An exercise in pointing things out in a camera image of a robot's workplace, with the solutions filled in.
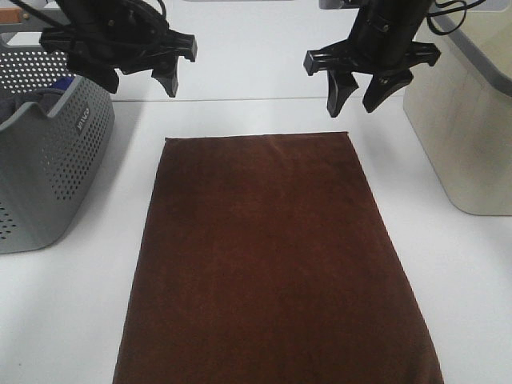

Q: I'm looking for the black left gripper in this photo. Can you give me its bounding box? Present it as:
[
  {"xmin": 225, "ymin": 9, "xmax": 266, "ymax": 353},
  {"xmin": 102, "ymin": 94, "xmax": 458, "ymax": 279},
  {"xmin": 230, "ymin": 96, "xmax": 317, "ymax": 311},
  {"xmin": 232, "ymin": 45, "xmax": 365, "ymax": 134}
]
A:
[{"xmin": 40, "ymin": 1, "xmax": 198, "ymax": 98}]

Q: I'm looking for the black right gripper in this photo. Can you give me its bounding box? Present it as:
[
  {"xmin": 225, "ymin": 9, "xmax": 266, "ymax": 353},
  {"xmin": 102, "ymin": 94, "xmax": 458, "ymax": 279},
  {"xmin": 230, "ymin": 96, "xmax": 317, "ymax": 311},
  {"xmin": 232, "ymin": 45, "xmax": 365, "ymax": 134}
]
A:
[{"xmin": 304, "ymin": 1, "xmax": 441, "ymax": 118}]

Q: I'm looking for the brown towel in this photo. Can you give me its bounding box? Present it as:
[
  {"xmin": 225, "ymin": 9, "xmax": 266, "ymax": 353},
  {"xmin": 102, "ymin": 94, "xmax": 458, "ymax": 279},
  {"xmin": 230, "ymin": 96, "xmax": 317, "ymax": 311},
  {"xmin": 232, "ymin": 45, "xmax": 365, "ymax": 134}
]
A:
[{"xmin": 114, "ymin": 132, "xmax": 443, "ymax": 383}]

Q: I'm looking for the blue grey cloth in basket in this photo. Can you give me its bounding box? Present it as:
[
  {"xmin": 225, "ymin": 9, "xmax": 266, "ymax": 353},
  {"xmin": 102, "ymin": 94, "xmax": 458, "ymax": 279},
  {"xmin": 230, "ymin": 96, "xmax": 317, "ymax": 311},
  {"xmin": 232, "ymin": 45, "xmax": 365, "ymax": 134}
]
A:
[{"xmin": 1, "ymin": 77, "xmax": 74, "ymax": 122}]

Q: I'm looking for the beige plastic basket grey rim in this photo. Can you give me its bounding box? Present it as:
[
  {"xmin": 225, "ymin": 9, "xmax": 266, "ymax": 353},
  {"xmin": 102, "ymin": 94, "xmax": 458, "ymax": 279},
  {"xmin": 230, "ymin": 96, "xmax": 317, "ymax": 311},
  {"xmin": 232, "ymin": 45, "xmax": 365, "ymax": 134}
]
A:
[{"xmin": 404, "ymin": 1, "xmax": 511, "ymax": 216}]

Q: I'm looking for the grey perforated plastic basket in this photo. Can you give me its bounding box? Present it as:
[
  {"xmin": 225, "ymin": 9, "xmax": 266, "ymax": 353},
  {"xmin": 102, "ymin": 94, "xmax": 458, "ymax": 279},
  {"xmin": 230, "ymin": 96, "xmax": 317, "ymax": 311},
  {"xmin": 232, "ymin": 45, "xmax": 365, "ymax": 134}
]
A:
[{"xmin": 1, "ymin": 42, "xmax": 114, "ymax": 254}]

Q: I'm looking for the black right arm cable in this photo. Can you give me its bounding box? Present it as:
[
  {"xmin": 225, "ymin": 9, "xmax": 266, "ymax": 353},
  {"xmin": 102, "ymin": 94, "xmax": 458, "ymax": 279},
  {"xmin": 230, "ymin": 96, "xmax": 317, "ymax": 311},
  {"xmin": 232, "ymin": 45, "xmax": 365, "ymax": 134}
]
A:
[{"xmin": 423, "ymin": 0, "xmax": 481, "ymax": 37}]

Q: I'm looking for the brown leather basket handle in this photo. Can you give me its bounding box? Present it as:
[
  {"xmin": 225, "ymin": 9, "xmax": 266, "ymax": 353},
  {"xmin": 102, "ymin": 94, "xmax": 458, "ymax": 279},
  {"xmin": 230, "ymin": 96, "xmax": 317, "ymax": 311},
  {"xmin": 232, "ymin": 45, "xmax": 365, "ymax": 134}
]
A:
[{"xmin": 0, "ymin": 7, "xmax": 30, "ymax": 26}]

